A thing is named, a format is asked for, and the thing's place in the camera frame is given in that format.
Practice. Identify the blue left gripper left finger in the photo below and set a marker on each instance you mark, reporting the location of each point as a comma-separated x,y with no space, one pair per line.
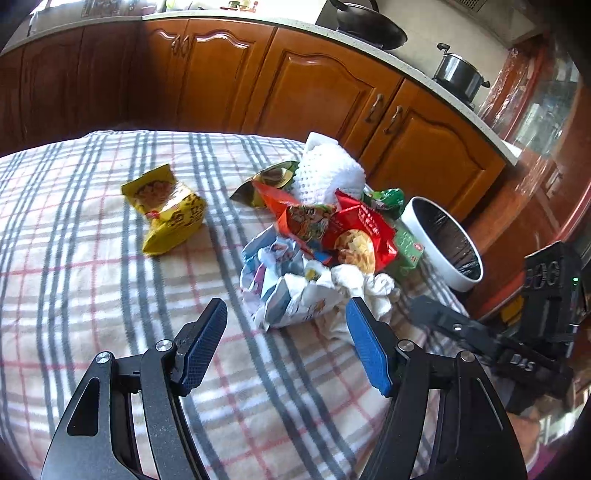
196,343

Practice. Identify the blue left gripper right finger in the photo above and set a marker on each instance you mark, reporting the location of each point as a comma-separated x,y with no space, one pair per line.
375,344

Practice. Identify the white tissue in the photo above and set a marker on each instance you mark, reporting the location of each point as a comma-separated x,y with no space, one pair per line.
379,291

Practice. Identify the white blue paper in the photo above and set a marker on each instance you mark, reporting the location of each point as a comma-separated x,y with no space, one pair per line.
281,286

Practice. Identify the red snack wrapper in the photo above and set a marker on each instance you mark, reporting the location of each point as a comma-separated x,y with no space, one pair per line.
359,235

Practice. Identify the yellow snack packet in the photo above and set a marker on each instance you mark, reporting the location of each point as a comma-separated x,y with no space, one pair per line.
174,211

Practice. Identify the orange snack wrapper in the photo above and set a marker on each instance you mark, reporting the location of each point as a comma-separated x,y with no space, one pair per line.
304,223

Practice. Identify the green snack bag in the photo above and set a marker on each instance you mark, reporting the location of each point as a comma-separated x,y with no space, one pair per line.
390,204

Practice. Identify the gold foil wrapper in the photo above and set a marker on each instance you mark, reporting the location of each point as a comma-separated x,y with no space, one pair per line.
279,175

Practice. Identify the wooden base kitchen cabinets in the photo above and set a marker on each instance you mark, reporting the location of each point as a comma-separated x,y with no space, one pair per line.
223,75

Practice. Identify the right hand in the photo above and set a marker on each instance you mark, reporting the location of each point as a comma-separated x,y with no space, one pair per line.
527,432

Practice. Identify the plaid checkered tablecloth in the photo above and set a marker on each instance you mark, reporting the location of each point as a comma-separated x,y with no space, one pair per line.
278,404

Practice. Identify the black wok pan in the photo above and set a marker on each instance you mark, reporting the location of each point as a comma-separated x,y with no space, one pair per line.
369,24

